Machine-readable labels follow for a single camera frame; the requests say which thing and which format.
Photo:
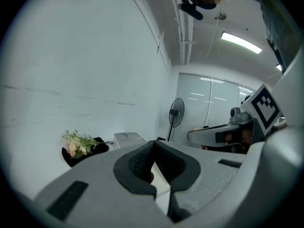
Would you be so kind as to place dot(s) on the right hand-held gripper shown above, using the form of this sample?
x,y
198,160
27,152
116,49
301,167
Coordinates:
x,y
263,108

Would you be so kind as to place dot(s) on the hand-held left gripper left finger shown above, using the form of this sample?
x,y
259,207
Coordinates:
x,y
95,174

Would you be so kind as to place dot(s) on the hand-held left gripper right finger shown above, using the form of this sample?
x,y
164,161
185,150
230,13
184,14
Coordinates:
x,y
209,174

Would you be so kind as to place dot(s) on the white storage box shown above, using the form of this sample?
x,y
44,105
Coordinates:
x,y
128,138

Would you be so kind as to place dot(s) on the black cloth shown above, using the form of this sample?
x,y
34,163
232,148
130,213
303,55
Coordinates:
x,y
101,147

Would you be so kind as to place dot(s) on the glass partition with blinds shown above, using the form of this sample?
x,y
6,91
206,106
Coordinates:
x,y
202,108

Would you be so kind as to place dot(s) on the artificial flower bouquet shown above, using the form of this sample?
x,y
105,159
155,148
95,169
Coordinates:
x,y
77,145

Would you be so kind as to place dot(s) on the black standing fan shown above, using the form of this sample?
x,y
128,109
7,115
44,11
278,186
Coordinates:
x,y
177,110

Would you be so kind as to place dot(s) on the long ceiling light panel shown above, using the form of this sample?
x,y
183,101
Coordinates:
x,y
241,42

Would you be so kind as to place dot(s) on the white ceiling pipes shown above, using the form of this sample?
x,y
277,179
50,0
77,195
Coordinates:
x,y
184,27

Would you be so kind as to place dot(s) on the round smoke detector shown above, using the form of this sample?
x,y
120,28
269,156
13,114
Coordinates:
x,y
221,15

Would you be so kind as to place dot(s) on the black head-mounted camera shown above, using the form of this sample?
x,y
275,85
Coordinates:
x,y
191,9

